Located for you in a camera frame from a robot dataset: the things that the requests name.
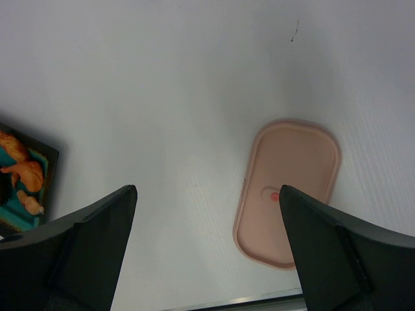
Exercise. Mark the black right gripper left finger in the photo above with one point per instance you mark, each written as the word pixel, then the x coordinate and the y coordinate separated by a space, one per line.
pixel 71 263

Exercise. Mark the pink lunch box lid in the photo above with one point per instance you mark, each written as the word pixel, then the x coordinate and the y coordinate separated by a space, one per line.
pixel 286 152

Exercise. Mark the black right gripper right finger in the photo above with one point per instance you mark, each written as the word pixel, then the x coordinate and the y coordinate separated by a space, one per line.
pixel 343 262

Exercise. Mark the aluminium mounting rail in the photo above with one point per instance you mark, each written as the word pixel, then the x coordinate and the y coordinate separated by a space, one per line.
pixel 281 300

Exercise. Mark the black teal square plate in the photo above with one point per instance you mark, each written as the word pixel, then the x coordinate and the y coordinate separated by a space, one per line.
pixel 14 218

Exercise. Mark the brown meat patty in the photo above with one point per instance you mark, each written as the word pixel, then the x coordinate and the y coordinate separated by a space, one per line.
pixel 5 188

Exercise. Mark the orange fried chicken piece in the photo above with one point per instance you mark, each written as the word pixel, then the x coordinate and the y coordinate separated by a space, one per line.
pixel 26 170

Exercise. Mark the orange fried shrimp piece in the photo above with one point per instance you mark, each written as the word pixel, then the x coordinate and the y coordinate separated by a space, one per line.
pixel 30 203

